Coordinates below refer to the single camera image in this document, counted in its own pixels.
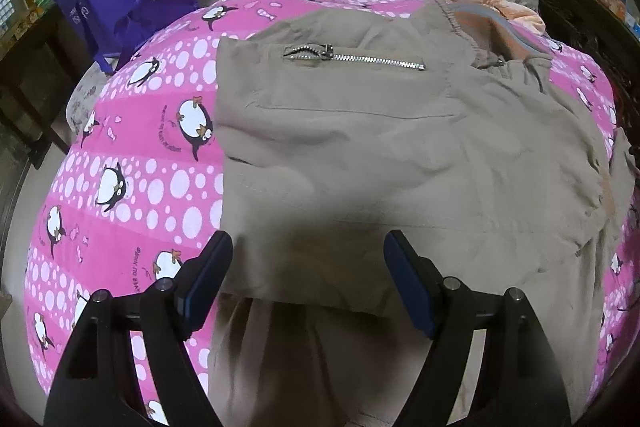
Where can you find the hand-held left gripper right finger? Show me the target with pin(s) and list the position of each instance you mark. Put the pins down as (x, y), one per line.
(406, 288)

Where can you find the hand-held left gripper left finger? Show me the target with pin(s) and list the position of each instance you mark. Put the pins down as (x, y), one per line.
(196, 296)

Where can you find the beige zip pocket pants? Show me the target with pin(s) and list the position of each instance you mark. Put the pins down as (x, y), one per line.
(375, 147)

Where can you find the pink penguin print blanket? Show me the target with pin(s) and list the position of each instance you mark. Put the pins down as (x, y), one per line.
(150, 157)

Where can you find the dark wooden side table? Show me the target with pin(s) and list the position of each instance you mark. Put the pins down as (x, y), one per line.
(30, 57)

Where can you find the dark carved wooden furniture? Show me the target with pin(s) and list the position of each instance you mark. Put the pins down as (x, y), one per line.
(575, 22)

